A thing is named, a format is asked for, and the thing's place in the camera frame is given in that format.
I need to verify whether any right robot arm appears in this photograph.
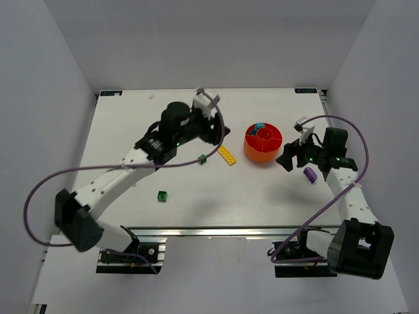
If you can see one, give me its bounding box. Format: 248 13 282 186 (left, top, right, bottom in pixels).
272 128 394 280

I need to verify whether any aluminium front rail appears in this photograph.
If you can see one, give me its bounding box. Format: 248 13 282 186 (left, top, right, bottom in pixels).
58 225 341 238

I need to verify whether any green lego brick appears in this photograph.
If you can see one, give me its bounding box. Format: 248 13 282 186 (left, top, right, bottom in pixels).
198 154 207 165
157 190 168 203

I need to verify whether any purple lego brick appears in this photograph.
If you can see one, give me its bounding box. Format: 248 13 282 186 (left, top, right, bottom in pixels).
303 167 318 184

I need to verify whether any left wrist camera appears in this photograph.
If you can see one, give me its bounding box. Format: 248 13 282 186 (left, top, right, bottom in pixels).
192 88 220 120

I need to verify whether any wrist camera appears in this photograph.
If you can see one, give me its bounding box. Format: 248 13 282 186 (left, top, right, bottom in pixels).
192 88 220 120
294 116 315 146

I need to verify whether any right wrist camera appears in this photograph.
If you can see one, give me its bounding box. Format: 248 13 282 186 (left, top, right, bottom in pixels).
294 116 315 146

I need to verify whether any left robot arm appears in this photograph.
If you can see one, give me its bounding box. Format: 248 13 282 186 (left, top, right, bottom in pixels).
54 101 230 253

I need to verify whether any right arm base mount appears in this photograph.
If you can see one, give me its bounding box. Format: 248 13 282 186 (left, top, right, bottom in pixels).
274 226 337 278

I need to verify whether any orange divided round container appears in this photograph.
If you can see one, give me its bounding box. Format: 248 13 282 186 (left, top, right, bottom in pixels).
244 122 283 163

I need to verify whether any right blue corner label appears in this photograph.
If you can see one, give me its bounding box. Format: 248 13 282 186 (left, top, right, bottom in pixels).
294 88 318 94

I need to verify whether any blue corner label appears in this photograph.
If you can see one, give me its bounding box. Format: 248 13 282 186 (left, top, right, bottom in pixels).
294 88 318 94
100 90 122 97

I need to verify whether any left blue corner label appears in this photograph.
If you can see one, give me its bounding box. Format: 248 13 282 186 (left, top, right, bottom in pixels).
100 90 122 97

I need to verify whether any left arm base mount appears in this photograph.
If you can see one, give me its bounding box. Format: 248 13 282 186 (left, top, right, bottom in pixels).
96 227 166 275

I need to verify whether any yellow long lego plate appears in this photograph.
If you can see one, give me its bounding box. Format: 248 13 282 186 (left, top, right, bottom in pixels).
217 146 236 166

